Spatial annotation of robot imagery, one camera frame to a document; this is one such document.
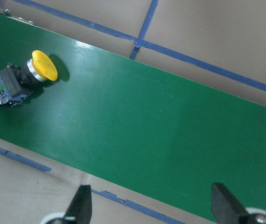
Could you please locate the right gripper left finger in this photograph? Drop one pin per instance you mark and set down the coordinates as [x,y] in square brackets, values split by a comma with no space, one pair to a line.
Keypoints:
[80,208]

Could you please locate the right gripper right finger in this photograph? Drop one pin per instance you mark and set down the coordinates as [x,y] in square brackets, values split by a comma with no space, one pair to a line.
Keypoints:
[225,207]

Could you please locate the yellow mushroom push button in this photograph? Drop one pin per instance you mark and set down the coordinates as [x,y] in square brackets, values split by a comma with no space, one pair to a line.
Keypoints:
[17,83]

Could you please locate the green conveyor belt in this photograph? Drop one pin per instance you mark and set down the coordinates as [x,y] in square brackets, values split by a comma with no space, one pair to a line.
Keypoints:
[140,127]

